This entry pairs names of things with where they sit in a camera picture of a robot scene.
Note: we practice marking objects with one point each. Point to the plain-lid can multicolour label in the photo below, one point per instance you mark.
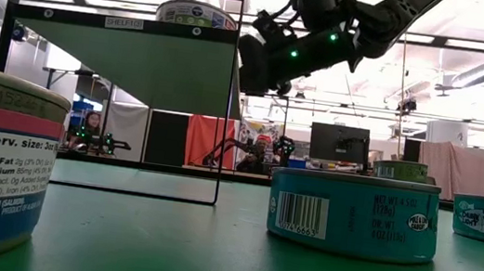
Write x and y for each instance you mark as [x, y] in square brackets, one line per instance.
[197, 15]

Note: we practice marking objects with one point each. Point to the green-label silver-lid can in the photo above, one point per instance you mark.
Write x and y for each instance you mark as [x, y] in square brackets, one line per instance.
[401, 171]

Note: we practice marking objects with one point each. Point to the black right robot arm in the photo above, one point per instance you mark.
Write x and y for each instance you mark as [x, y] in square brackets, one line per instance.
[379, 18]

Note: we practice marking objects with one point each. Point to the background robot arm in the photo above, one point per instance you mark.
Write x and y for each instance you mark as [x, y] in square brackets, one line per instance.
[285, 146]
[100, 141]
[226, 147]

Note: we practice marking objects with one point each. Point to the person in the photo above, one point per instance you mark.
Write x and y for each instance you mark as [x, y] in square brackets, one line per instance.
[92, 124]
[260, 156]

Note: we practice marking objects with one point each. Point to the orange curtain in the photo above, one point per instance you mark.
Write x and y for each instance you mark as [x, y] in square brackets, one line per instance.
[201, 139]

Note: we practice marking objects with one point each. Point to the black monitor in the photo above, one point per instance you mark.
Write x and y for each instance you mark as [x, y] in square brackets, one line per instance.
[330, 142]

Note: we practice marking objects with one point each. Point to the black panel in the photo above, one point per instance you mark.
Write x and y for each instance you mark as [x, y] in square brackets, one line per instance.
[166, 139]

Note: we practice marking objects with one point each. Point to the white curtain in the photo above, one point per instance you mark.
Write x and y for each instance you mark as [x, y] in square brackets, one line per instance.
[128, 130]

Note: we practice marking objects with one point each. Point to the beige curtain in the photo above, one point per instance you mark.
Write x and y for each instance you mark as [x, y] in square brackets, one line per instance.
[462, 169]

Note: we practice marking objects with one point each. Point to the wooden shelf black frame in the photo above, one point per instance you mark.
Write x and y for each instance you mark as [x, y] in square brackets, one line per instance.
[129, 64]

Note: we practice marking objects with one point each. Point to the black ceiling camera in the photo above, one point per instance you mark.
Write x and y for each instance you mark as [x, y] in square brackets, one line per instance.
[407, 105]
[19, 31]

